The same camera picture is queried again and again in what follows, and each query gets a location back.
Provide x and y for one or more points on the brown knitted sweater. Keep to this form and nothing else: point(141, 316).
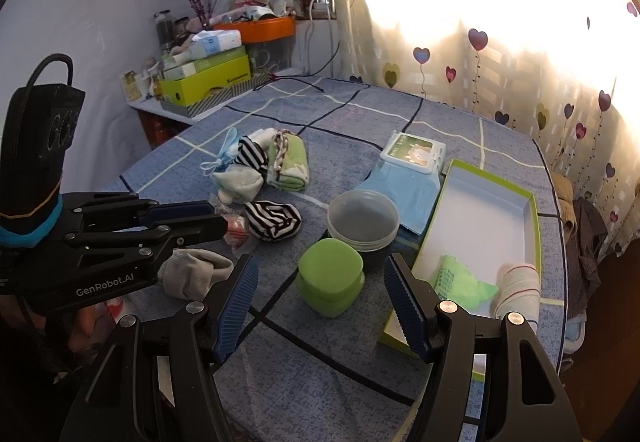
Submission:
point(562, 197)

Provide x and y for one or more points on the blue checked bed sheet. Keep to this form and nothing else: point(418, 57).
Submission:
point(350, 122)

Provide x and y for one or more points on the white side table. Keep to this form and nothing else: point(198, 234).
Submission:
point(160, 108)

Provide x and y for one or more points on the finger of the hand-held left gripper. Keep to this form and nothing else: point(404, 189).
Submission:
point(185, 210)
point(200, 229)

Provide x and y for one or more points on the rolled white red-striped towel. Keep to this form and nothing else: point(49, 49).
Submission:
point(517, 292)

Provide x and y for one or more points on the blue face mask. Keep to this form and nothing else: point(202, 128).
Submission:
point(225, 150)

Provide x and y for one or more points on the heart print curtain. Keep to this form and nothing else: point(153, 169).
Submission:
point(475, 22)

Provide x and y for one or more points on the glass jar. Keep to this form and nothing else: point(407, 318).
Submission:
point(162, 28)

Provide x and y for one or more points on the grey sock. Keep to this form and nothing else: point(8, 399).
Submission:
point(195, 272)

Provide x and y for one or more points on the white tissue pack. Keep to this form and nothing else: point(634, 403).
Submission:
point(215, 42)

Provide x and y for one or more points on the white box with green rim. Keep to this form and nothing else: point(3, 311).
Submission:
point(475, 232)

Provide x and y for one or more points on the blue wet wipes pack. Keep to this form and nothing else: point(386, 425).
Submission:
point(410, 172)

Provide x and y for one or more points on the red clear candy wrapper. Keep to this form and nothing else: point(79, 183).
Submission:
point(235, 227)

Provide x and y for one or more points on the yellow-green cardboard box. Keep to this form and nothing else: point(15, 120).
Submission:
point(210, 85)

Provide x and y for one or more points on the small yellow carton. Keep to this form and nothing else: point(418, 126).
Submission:
point(131, 85)

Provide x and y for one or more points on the light blue plastic basket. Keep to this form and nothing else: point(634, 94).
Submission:
point(572, 334)

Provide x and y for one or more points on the green square lidded container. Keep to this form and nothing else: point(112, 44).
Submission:
point(330, 282)

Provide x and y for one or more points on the orange plastic tray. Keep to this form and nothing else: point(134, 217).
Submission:
point(260, 28)

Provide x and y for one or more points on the black white striped sock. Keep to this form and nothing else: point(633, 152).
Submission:
point(250, 155)
point(272, 219)

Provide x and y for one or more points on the green white carton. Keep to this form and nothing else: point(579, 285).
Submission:
point(200, 65)

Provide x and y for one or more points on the dark checked shirt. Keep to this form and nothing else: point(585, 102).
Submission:
point(590, 242)

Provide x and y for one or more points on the pale green sock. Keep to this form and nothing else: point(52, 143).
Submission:
point(237, 182)

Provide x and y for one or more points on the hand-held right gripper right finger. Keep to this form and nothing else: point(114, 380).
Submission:
point(405, 302)

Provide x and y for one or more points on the round clear plastic container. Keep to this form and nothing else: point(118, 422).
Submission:
point(362, 224)

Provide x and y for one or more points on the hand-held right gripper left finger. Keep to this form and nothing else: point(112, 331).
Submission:
point(235, 307)

